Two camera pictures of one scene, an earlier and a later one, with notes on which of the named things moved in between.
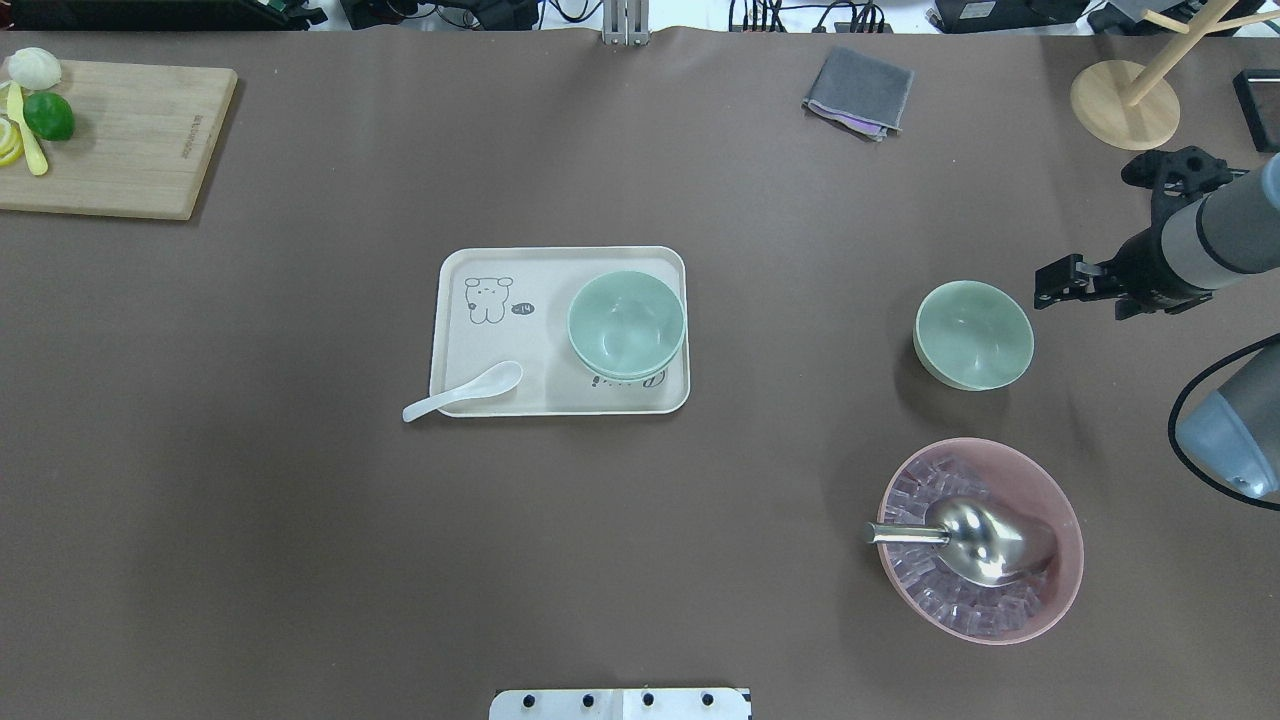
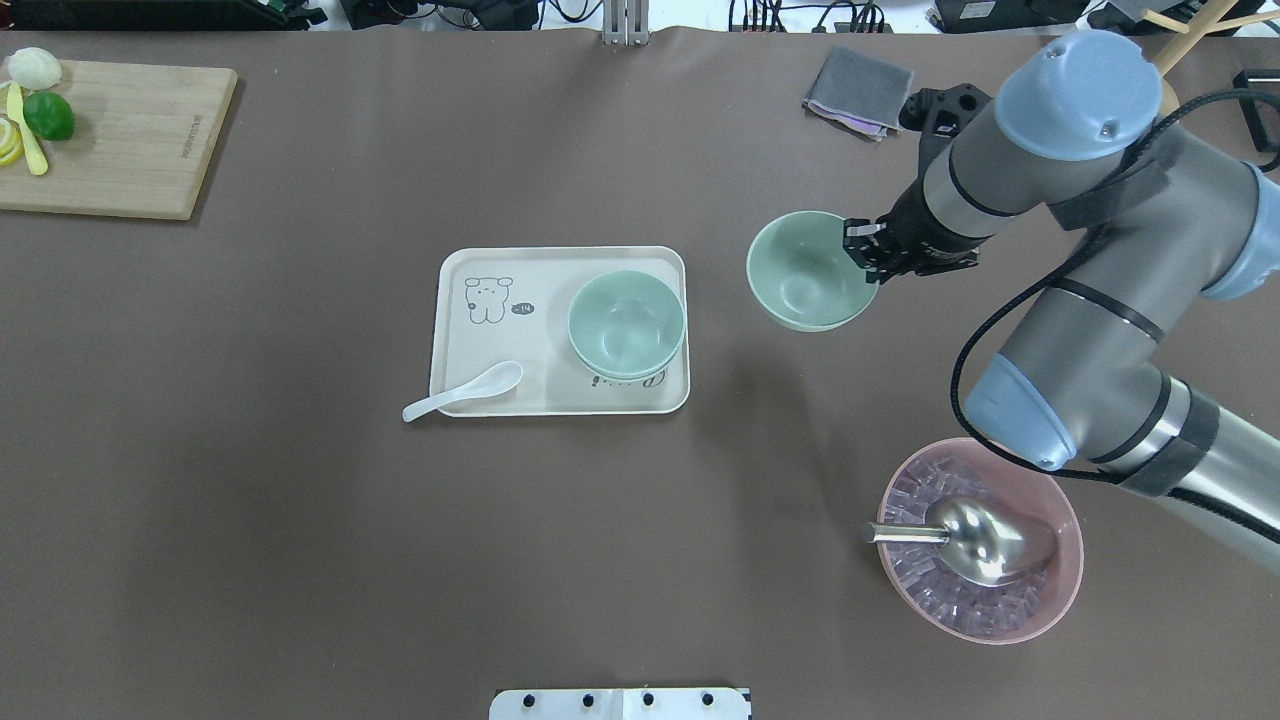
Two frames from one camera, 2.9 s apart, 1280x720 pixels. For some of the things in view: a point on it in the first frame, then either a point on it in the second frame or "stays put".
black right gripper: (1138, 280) -> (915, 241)
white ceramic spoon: (489, 380) stays put
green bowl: (626, 326) stays put
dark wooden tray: (1258, 94) stays put
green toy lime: (49, 115) stays put
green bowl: (973, 335) -> (801, 274)
